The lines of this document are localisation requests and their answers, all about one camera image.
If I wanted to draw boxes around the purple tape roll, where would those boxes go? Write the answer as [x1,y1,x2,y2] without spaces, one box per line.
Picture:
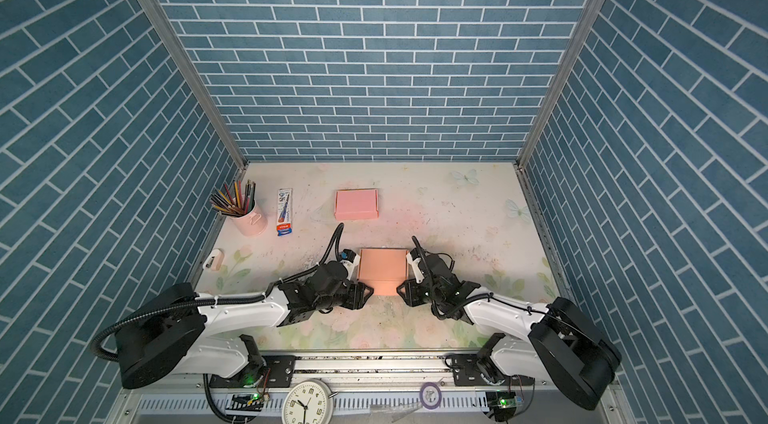
[419,382,442,411]

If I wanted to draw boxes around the white wall clock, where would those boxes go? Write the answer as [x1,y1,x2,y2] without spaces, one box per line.
[281,379,334,424]

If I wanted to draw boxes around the pink metal pencil bucket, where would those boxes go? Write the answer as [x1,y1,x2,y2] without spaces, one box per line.
[229,202,268,237]

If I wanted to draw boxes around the bundle of coloured pencils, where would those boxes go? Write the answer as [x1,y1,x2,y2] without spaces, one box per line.
[209,181,256,218]

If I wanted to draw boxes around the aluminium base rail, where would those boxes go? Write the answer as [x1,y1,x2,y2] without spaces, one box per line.
[106,351,638,423]

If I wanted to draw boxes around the white blue pencil box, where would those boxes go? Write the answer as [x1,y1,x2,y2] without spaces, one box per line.
[276,188,293,237]

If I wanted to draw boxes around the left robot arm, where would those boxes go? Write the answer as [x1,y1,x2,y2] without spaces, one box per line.
[89,261,374,389]

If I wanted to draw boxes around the black corrugated cable conduit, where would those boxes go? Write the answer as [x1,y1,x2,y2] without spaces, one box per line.
[89,222,345,363]

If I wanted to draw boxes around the pink cardboard box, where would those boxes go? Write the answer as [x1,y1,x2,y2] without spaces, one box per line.
[334,189,379,222]

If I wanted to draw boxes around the tan cardboard box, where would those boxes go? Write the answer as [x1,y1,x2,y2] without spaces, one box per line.
[358,248,408,297]

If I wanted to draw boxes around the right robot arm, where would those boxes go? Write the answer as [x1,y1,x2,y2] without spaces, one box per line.
[397,250,621,410]

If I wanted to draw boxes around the white round object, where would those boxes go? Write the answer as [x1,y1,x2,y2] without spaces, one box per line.
[204,249,225,272]

